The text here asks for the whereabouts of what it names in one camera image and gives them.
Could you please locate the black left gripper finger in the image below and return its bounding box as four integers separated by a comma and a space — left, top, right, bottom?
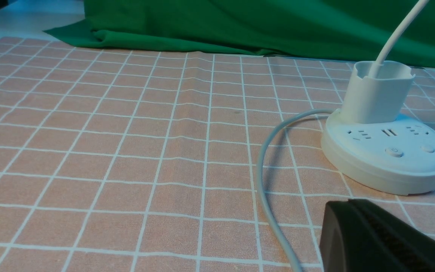
319, 199, 435, 272

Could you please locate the white desk lamp with sockets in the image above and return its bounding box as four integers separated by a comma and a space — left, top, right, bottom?
321, 0, 435, 196

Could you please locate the green backdrop cloth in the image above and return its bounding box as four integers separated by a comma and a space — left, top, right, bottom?
46, 0, 416, 61

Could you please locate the pink grid tablecloth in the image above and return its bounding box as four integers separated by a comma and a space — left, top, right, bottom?
0, 37, 435, 272

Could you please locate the white power cable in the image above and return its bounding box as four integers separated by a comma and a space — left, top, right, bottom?
257, 109, 333, 272

